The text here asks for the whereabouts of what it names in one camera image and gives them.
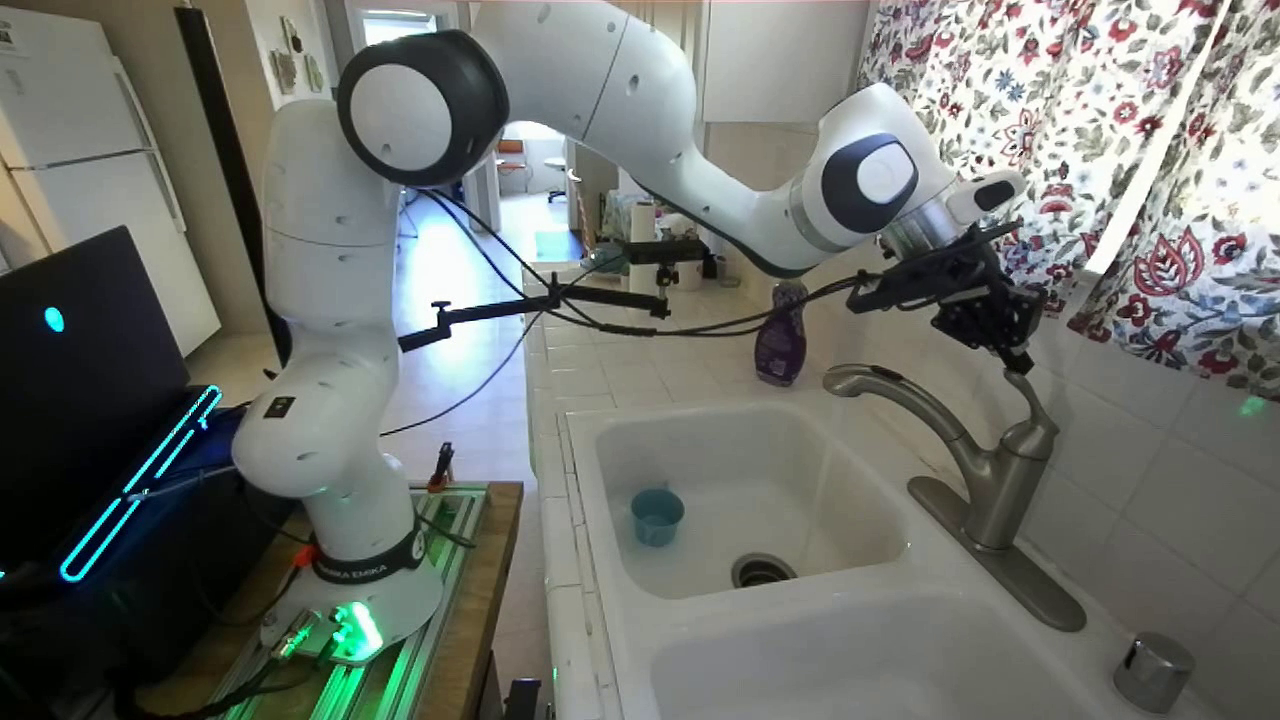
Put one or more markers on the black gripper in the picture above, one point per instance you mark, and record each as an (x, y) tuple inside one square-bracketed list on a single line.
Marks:
[(973, 280)]

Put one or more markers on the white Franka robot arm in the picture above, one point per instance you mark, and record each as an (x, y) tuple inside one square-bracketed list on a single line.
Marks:
[(334, 264)]

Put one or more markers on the brushed steel faucet body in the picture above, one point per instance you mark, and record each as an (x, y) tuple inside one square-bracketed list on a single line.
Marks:
[(993, 493)]

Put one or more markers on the floral patterned curtain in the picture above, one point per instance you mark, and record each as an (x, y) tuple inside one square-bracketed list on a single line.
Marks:
[(1043, 93), (1213, 264)]

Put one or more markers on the purple dish soap bottle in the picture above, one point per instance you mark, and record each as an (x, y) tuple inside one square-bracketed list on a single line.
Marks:
[(780, 352)]

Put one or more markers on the white double basin sink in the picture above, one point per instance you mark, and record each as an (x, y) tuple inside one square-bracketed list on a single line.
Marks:
[(852, 627)]

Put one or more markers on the metal sink drain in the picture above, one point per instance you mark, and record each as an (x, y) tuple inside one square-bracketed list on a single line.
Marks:
[(762, 570)]

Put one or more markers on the round metal sink cap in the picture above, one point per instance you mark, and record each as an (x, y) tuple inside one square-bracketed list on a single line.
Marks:
[(1152, 670)]

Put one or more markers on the small blue plastic cup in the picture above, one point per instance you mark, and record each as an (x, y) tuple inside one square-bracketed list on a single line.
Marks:
[(659, 516)]

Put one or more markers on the white countertop container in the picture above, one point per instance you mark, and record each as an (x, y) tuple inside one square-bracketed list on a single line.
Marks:
[(630, 215)]

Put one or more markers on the black clamp knob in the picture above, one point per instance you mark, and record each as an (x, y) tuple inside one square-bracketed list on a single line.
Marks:
[(441, 464)]

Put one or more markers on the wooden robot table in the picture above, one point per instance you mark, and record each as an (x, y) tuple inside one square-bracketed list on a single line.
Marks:
[(485, 601)]

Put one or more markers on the white door with windows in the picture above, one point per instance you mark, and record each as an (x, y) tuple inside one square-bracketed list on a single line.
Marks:
[(403, 28)]

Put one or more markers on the white panel with stickers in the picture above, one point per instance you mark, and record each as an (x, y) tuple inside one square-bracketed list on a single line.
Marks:
[(285, 61)]

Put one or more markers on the white refrigerator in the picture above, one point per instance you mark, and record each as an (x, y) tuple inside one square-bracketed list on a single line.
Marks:
[(95, 174)]

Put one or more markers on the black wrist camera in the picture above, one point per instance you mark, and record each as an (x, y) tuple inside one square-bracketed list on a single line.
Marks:
[(893, 287)]

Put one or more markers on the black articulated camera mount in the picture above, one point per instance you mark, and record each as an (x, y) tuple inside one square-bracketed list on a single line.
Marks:
[(662, 249)]

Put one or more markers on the black camera mount rod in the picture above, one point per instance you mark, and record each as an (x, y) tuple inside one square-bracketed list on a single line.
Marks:
[(480, 315)]

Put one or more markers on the shiny metal robot base plate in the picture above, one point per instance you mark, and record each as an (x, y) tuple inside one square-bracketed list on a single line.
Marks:
[(403, 666)]

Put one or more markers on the black vertical post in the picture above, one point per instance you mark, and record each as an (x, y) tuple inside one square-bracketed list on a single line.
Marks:
[(223, 163)]

